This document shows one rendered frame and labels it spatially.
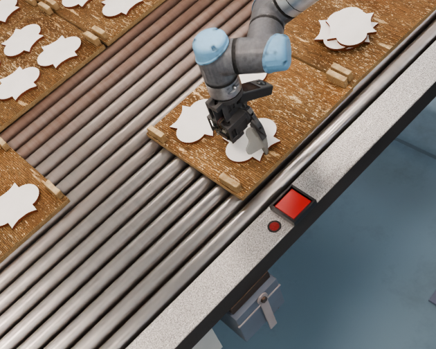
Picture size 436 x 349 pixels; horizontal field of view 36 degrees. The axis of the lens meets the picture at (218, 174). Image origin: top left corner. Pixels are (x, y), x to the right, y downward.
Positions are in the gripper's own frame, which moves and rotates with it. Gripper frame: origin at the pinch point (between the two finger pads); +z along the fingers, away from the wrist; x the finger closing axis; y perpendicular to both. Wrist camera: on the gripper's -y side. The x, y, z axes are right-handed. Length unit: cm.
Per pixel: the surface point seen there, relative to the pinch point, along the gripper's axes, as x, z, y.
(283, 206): 18.5, 1.1, 9.4
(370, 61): 7.9, 1.2, -36.5
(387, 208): -2, 95, -49
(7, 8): -108, 0, 5
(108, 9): -74, 0, -13
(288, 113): 1.9, 0.8, -11.8
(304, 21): -17.1, 1.3, -39.8
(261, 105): -6.0, 0.8, -10.0
